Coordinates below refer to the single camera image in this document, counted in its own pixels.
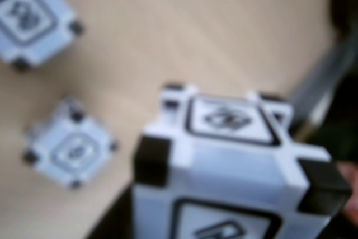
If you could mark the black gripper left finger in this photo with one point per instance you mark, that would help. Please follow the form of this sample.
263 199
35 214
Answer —
117 222

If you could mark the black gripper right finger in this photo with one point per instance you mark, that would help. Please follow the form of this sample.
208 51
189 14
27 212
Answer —
346 229

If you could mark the white cube zigzag diamond print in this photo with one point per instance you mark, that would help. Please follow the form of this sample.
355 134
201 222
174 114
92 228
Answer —
232 172

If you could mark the white cube crossed lines print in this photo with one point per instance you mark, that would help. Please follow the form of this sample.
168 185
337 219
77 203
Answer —
28 18

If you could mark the white cube overlapping squares print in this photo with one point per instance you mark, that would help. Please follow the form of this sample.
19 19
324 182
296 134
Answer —
70 149

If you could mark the grey metal post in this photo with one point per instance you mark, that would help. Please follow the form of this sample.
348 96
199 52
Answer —
321 88

